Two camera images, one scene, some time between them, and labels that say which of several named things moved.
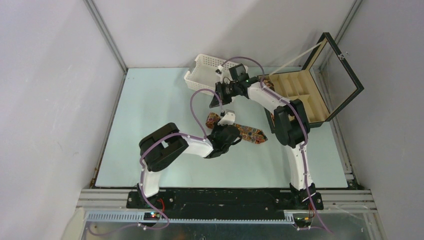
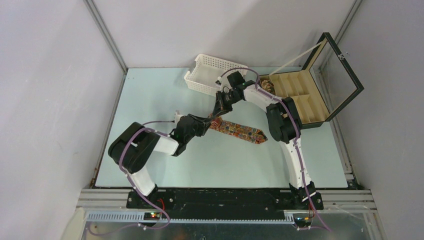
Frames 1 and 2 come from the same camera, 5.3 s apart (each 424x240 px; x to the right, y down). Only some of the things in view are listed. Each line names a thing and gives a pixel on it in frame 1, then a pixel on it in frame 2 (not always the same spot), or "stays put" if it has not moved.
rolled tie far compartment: (269, 84) stays put
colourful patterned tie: (248, 134) stays put
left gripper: (215, 127) to (202, 123)
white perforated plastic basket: (202, 75) stays put
